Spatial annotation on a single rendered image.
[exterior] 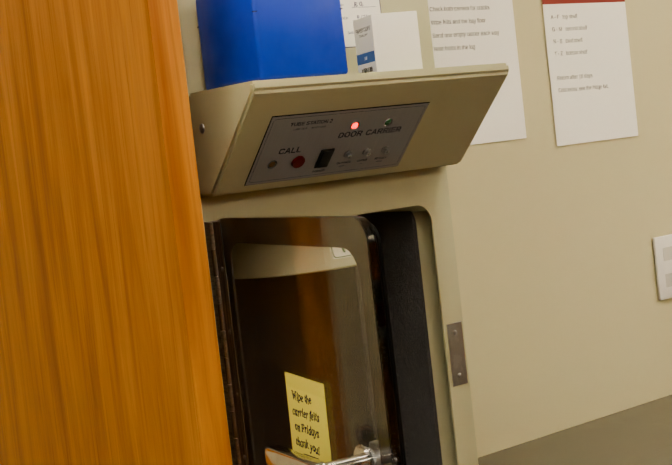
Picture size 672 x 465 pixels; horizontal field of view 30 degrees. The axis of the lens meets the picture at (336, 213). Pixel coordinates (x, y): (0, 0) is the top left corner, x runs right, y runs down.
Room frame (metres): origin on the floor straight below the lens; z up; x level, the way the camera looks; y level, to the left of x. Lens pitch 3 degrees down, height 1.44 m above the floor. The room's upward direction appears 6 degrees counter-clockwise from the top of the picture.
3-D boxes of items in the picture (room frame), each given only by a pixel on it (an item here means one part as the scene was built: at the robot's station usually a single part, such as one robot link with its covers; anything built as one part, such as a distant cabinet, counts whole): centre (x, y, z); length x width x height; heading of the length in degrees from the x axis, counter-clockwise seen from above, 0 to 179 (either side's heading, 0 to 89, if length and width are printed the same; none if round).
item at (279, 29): (1.20, 0.04, 1.55); 0.10 x 0.10 x 0.09; 36
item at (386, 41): (1.28, -0.07, 1.54); 0.05 x 0.05 x 0.06; 20
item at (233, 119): (1.25, -0.03, 1.46); 0.32 x 0.12 x 0.10; 126
